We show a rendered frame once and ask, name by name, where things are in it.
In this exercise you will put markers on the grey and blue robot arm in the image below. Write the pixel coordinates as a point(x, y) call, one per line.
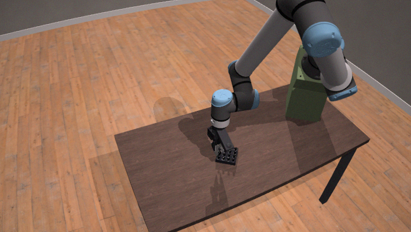
point(321, 40)

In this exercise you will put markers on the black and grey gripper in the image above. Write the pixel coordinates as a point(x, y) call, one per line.
point(216, 143)

